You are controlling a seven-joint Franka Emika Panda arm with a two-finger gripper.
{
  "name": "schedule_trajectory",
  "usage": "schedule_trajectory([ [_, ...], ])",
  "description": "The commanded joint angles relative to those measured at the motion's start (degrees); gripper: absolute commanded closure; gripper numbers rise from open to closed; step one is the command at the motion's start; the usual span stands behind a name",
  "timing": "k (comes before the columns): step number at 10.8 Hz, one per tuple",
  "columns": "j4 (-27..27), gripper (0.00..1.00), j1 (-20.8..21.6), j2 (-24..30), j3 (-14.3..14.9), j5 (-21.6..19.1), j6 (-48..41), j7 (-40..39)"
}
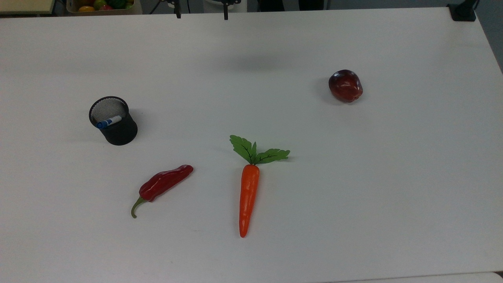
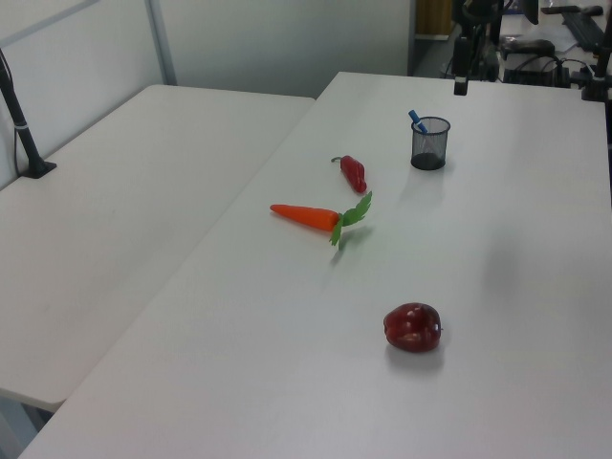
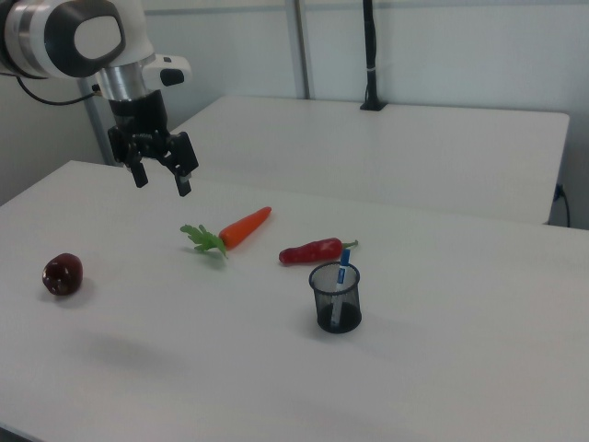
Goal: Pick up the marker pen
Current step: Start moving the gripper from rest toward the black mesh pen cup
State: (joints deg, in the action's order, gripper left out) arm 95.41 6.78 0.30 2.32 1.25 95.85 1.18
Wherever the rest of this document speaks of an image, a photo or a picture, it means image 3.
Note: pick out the black pole with base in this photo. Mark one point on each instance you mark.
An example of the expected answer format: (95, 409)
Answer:
(370, 55)

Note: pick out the grey partition frame post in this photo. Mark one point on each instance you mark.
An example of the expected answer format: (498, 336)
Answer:
(301, 46)

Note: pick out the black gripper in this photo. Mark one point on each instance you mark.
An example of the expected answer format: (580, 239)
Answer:
(138, 117)

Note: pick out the grey metal post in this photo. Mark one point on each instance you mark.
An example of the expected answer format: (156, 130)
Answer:
(94, 133)

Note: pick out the white side table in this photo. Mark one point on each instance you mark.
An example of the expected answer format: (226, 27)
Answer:
(368, 152)

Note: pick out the orange toy carrot green leaves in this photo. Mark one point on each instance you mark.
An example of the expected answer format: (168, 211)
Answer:
(244, 228)

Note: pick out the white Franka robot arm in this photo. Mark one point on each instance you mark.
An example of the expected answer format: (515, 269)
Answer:
(60, 37)

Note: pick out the black mesh pen cup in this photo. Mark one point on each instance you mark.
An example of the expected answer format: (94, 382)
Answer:
(324, 315)

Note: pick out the white blue marker pen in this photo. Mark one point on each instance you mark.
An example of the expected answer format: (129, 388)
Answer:
(343, 271)

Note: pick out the dark red toy apple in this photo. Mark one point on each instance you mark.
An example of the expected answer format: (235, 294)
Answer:
(62, 274)

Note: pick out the red toy chili pepper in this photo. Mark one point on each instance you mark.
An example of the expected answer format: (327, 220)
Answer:
(308, 252)

